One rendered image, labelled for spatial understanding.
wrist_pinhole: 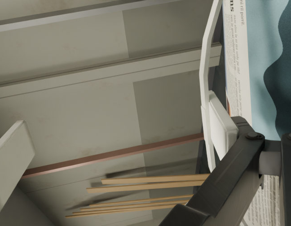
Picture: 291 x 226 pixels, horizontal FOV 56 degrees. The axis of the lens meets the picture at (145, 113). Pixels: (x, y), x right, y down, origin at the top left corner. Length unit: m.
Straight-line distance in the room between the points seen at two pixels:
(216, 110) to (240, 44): 0.08
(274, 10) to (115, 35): 2.91
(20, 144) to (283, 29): 0.19
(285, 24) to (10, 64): 3.21
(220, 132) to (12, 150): 0.13
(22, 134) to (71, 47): 2.92
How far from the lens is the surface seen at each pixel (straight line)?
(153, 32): 3.12
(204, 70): 0.19
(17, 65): 3.31
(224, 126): 0.16
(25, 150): 0.22
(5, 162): 0.19
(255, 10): 0.21
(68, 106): 3.70
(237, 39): 0.24
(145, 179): 5.04
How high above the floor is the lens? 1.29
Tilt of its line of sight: 4 degrees down
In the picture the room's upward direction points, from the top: 102 degrees counter-clockwise
